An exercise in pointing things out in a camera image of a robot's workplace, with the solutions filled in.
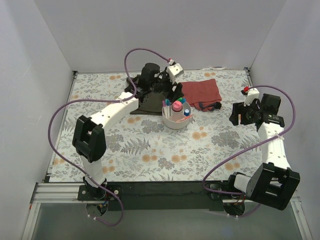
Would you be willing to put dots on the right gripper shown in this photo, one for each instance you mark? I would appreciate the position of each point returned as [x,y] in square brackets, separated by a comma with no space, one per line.
[238,113]

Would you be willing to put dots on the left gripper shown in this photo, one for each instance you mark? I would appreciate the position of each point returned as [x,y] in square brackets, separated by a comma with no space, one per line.
[173,89]

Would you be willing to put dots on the pink pencil case tube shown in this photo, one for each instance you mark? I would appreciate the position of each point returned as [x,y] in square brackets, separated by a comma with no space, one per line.
[176,106]

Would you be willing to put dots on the teal cap white marker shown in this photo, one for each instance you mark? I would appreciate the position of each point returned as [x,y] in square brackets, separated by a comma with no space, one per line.
[167,101]

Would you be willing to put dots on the blue and grey stubby marker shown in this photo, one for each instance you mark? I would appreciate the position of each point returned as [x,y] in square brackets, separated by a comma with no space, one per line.
[186,112]

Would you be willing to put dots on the orange pink pen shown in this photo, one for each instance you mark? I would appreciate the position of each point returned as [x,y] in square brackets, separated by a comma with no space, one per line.
[184,118]

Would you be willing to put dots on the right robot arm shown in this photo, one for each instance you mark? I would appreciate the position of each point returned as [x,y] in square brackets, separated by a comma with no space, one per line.
[274,182]

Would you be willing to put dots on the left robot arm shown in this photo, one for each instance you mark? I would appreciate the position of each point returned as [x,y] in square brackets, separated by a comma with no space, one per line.
[89,137]

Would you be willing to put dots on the white round divided organizer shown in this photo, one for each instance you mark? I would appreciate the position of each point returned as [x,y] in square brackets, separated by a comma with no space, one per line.
[176,115]

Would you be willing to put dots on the red folded cloth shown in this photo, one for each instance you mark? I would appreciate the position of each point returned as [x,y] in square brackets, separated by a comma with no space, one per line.
[202,95]

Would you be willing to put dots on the olive green folded cloth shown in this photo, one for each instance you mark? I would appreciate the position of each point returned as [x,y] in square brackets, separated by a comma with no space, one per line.
[149,104]

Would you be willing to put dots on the floral table mat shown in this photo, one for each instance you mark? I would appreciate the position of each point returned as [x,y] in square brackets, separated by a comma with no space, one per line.
[142,148]

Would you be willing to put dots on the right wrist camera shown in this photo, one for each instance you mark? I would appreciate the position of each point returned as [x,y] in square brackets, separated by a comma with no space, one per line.
[251,95]

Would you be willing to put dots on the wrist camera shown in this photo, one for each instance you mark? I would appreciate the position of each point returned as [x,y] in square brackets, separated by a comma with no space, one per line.
[251,95]
[174,71]

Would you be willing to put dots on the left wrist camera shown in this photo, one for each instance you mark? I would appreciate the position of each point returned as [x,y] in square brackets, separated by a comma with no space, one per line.
[174,71]

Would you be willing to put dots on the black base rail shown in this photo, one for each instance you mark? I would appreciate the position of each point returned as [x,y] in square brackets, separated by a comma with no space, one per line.
[160,195]

